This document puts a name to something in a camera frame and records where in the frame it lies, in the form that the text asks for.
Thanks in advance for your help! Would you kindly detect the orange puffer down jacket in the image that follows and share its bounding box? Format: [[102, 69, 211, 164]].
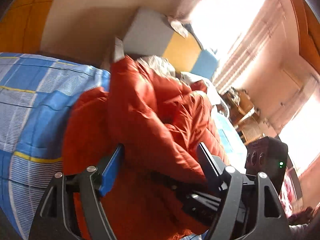
[[62, 56, 228, 239]]

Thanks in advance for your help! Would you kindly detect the person's right hand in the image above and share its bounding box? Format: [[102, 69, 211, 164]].
[[288, 206, 313, 225]]

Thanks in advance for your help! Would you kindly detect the wooden bedside shelf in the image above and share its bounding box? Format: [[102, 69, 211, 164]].
[[222, 87, 264, 145]]

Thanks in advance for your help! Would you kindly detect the white patterned pillow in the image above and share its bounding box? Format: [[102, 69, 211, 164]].
[[180, 72, 230, 118]]

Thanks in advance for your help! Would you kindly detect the blue plaid bed sheet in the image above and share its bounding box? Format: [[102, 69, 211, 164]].
[[1, 52, 110, 239]]

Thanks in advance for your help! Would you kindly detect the pink striped curtain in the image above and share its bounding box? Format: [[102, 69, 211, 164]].
[[167, 0, 284, 93]]

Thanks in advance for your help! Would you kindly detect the grey quilted garment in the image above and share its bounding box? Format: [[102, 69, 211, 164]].
[[136, 55, 176, 78]]

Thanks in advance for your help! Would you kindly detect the grey yellow blue headboard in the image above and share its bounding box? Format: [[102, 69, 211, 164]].
[[123, 7, 218, 79]]

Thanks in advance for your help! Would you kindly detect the orange wooden wardrobe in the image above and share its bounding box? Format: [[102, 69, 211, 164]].
[[1, 0, 54, 54]]

